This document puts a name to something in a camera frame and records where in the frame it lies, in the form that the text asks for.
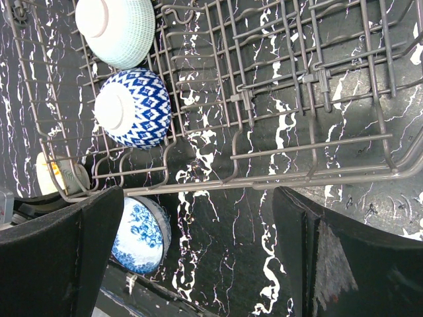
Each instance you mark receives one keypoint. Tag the red diamond pattern bowl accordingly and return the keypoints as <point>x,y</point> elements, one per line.
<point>134,108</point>

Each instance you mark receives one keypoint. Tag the blue rose pattern bowl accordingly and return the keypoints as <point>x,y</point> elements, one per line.
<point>144,235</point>

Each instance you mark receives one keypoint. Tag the green line pattern bowl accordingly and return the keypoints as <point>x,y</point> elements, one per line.
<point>120,33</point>

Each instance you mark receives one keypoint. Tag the grey wire dish rack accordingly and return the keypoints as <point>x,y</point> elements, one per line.
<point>199,52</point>

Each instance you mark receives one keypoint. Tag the yellow flower pattern bowl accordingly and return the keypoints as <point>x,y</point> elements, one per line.
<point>66,173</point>

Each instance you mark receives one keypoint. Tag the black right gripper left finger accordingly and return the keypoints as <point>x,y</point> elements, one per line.
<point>54,265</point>

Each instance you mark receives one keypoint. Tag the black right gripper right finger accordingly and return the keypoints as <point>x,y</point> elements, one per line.
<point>337,266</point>

